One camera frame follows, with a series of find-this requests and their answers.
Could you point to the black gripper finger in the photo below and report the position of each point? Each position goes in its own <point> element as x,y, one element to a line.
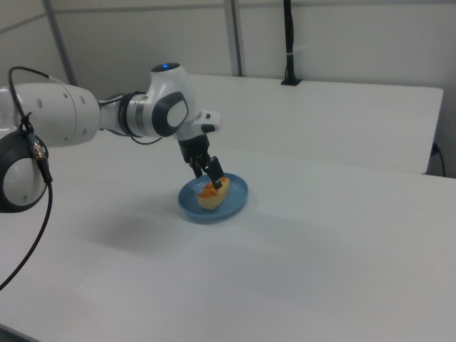
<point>216,171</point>
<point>197,168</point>

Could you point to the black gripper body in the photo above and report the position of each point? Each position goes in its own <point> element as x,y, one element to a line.
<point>194,147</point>

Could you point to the orange glazed bread roll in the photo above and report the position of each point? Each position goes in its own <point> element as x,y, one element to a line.
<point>214,196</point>

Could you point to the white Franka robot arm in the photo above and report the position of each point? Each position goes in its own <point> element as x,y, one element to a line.
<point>60,114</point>

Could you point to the blue round plate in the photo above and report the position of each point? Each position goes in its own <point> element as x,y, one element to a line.
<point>213,213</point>

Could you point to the black camera stand with clamp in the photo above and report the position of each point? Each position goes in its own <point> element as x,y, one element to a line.
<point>289,42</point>

